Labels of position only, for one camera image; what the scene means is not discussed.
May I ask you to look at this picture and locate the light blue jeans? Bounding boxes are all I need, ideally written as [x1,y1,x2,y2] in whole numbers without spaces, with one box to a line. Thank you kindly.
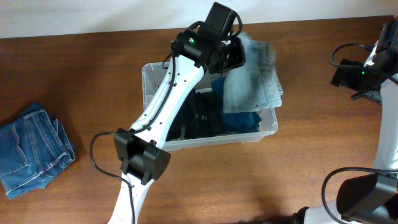
[223,32,284,113]

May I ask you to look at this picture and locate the black taped cloth bundle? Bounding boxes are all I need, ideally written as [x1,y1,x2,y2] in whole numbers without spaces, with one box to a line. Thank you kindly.
[185,91,226,139]

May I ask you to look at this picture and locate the teal blue taped cloth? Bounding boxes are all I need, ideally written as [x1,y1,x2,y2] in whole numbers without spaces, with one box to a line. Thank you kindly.
[211,77,262,133]

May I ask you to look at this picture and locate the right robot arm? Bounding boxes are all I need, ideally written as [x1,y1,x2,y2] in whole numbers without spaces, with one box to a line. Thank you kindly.
[287,21,397,223]

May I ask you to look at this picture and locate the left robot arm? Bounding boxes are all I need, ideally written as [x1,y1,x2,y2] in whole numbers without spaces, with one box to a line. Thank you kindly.
[109,2,245,223]

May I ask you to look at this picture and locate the clear plastic storage bin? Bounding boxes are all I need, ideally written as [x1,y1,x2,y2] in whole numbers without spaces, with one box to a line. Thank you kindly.
[142,62,278,151]

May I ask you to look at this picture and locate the black folded garment in bin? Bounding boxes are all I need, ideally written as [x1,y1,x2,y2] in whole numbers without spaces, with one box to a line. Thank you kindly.
[166,89,195,141]

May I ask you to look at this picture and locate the dark blue folded jeans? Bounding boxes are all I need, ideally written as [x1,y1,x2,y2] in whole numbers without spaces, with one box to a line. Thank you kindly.
[1,103,76,199]

